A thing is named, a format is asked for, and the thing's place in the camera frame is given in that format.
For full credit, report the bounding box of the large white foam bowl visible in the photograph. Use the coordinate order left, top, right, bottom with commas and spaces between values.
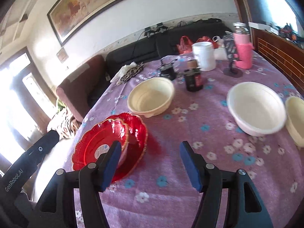
226, 82, 287, 137

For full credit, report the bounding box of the dark jar with cork lid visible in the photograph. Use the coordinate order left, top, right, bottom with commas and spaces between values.
183, 60, 203, 92

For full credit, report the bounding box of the framed horse painting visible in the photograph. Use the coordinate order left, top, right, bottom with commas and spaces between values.
47, 0, 123, 46

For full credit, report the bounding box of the leopard print cloth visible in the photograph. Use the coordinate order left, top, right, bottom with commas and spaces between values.
110, 62, 144, 86

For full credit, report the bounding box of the large red scalloped plate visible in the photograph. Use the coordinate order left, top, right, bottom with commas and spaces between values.
107, 112, 148, 183

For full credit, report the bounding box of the white tissue pack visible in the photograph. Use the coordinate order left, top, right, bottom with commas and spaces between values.
212, 36, 228, 61

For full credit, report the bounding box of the small red gold-rimmed plate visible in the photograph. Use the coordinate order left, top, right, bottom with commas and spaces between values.
71, 118, 129, 170

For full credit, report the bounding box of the black mug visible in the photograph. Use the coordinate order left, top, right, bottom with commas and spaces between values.
158, 59, 177, 80

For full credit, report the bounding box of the brown wooden cabinet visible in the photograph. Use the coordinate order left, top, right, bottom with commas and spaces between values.
234, 0, 303, 94

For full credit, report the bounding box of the purple floral tablecloth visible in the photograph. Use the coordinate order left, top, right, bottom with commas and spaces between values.
101, 54, 303, 227

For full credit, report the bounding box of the white plastic jar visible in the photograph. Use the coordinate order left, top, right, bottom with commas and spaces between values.
192, 42, 216, 72

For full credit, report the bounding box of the black phone stand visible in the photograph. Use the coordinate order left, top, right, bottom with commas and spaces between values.
223, 35, 243, 78

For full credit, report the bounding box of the pink thermos with knit sleeve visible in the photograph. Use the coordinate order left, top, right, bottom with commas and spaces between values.
233, 22, 253, 70

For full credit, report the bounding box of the red plastic bag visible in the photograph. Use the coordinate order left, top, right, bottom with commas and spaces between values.
177, 36, 219, 55

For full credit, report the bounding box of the cream plastic ribbed bowl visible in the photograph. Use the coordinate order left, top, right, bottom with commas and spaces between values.
285, 96, 304, 148

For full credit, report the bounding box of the black sofa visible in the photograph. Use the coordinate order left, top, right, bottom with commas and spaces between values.
106, 18, 232, 78

